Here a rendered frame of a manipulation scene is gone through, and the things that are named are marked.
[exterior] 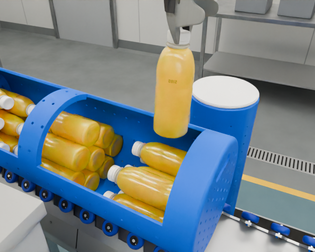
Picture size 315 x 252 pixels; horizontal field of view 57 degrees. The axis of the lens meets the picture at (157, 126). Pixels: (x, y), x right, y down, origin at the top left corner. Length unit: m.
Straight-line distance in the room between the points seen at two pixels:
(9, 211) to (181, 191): 0.32
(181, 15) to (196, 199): 0.31
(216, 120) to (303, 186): 1.43
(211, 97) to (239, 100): 0.11
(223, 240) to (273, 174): 1.70
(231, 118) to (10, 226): 0.83
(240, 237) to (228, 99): 0.55
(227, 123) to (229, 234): 0.48
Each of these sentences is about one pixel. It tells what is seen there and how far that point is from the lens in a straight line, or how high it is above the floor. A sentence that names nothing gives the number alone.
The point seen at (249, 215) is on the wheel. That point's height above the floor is 0.98.
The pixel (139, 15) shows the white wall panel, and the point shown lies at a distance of 4.51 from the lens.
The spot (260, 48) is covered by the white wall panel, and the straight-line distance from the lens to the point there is 4.06.
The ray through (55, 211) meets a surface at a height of 0.92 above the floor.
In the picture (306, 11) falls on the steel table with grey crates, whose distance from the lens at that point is 3.15.
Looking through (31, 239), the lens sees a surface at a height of 1.07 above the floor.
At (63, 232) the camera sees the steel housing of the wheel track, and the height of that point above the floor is 0.87.
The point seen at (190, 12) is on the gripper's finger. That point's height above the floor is 1.48.
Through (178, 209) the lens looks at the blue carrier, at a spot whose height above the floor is 1.16.
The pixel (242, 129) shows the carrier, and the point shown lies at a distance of 1.21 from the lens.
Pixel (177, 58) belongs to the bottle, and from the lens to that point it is 0.50.
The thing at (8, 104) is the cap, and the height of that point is 1.15.
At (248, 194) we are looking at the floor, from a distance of 2.25.
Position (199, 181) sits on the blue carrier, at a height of 1.21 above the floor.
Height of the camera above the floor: 1.59
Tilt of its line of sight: 34 degrees down
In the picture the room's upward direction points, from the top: straight up
